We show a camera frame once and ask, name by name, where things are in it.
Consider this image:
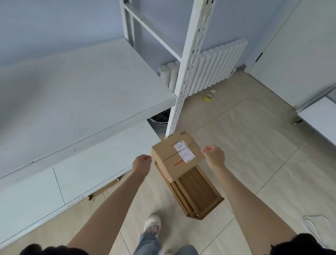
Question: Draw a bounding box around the person's left hand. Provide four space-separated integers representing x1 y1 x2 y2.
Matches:
132 154 153 178

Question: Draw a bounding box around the person's right hand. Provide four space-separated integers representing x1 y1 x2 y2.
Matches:
201 145 226 169

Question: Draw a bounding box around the person's left forearm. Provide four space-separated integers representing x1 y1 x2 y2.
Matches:
67 172 147 255

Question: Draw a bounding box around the person's right forearm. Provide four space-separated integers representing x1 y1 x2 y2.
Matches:
211 164 298 255

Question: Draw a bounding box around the brown cardboard box white label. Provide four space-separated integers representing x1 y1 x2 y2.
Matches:
151 130 206 183

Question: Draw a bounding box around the black round bin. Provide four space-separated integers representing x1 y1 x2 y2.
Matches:
149 108 171 125

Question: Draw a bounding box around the brown wooden crate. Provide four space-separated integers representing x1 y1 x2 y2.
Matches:
155 161 225 220

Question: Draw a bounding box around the white shelf board with seam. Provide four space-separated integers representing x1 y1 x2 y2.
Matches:
0 120 161 249

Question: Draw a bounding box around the white shoe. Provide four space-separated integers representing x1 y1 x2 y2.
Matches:
144 215 162 237

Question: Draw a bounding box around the white radiator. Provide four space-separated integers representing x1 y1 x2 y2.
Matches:
158 39 249 97

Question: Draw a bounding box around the blue jeans leg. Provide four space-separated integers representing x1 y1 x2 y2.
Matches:
133 232 199 255

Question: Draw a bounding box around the large white shelf board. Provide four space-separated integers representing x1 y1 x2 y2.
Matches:
0 37 177 179

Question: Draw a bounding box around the white cabinet with metal leg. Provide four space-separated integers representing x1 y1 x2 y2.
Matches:
292 89 336 146

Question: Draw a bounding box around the white door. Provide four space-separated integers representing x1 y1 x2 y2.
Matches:
244 0 336 110

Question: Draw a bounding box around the white perforated metal rack frame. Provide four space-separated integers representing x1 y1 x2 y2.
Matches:
119 0 217 140

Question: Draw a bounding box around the white cable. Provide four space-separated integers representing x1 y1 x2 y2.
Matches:
302 215 332 248

